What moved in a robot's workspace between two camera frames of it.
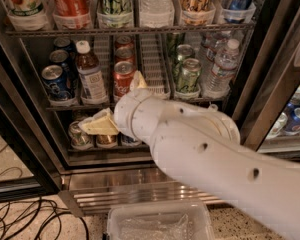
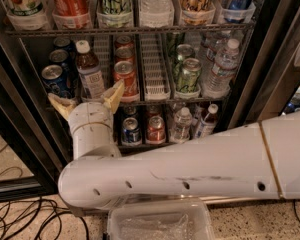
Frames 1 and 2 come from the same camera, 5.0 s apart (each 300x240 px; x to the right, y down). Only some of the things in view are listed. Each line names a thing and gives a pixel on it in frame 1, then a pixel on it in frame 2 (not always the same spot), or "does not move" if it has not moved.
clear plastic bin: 158,220 does not move
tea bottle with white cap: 92,87 does not move
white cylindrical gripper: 123,113 → 89,113
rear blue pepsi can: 64,43 does not move
